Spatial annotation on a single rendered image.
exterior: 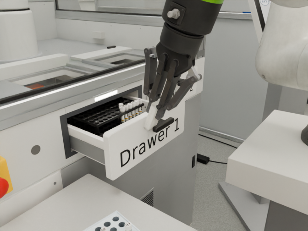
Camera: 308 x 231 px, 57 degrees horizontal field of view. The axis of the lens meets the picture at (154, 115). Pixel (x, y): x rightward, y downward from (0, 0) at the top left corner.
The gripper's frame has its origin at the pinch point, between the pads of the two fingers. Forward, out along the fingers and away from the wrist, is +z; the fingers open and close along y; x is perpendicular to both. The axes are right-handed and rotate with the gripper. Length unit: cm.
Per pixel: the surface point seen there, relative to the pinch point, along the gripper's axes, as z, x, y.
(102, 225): 12.4, -19.5, 7.6
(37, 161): 14.5, -18.6, -13.6
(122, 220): 11.7, -16.4, 9.5
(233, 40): 26, 169, -44
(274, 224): 23.7, 22.4, 35.1
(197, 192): 99, 89, 2
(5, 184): 9.0, -28.6, -7.9
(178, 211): 70, 43, 6
